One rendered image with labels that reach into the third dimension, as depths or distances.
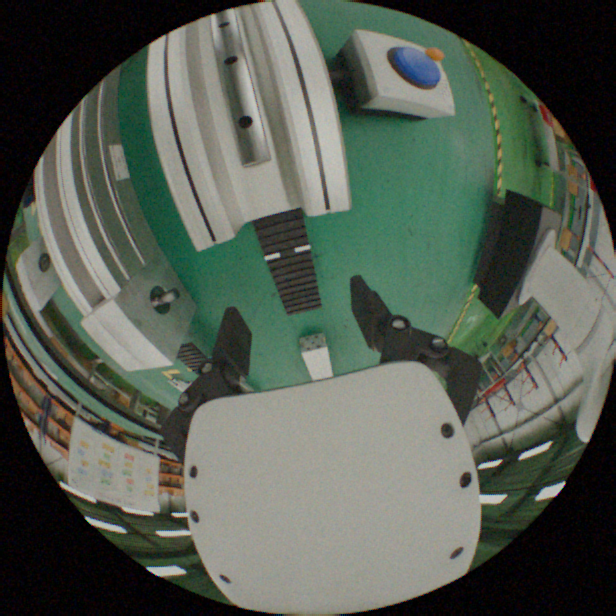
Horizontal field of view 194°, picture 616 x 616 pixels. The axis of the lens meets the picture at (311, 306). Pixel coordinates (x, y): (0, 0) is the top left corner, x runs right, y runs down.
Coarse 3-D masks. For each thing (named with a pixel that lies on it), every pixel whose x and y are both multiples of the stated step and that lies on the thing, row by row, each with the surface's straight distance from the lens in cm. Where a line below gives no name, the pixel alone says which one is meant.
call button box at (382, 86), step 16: (368, 32) 20; (352, 48) 20; (368, 48) 19; (384, 48) 20; (416, 48) 22; (352, 64) 20; (368, 64) 18; (384, 64) 18; (336, 80) 20; (352, 80) 21; (368, 80) 17; (384, 80) 17; (400, 80) 18; (352, 96) 20; (368, 96) 17; (384, 96) 16; (400, 96) 17; (416, 96) 18; (432, 96) 20; (448, 96) 21; (352, 112) 21; (368, 112) 21; (384, 112) 21; (400, 112) 22; (416, 112) 21; (432, 112) 20; (448, 112) 20
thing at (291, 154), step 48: (288, 0) 19; (192, 48) 18; (240, 48) 18; (288, 48) 13; (192, 96) 13; (240, 96) 15; (288, 96) 11; (192, 144) 12; (240, 144) 14; (288, 144) 13; (336, 144) 11; (192, 192) 12; (240, 192) 15; (288, 192) 14; (336, 192) 11; (192, 240) 12
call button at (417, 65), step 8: (400, 48) 19; (408, 48) 19; (400, 56) 18; (408, 56) 18; (416, 56) 19; (424, 56) 20; (400, 64) 18; (408, 64) 18; (416, 64) 18; (424, 64) 19; (432, 64) 20; (408, 72) 18; (416, 72) 18; (424, 72) 18; (432, 72) 19; (416, 80) 18; (424, 80) 18; (432, 80) 19
